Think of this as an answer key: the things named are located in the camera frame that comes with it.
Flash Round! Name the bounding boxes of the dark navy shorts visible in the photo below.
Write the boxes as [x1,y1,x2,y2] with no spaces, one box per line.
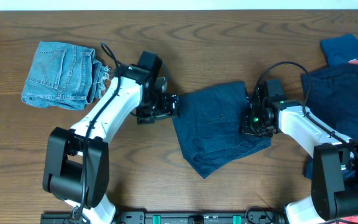
[173,82,271,179]

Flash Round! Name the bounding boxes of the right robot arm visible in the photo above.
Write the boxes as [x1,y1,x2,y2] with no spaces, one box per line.
[242,80,358,223]

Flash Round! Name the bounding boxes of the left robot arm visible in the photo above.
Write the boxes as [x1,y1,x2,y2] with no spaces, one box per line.
[40,51,179,223]

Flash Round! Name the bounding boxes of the folded light blue denim shorts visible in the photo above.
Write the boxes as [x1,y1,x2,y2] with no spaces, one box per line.
[21,42,111,111]

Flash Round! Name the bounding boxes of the blue t-shirt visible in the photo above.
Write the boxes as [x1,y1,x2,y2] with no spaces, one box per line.
[320,34,358,66]

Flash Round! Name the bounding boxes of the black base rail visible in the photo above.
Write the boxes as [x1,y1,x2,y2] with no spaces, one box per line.
[40,205,286,224]

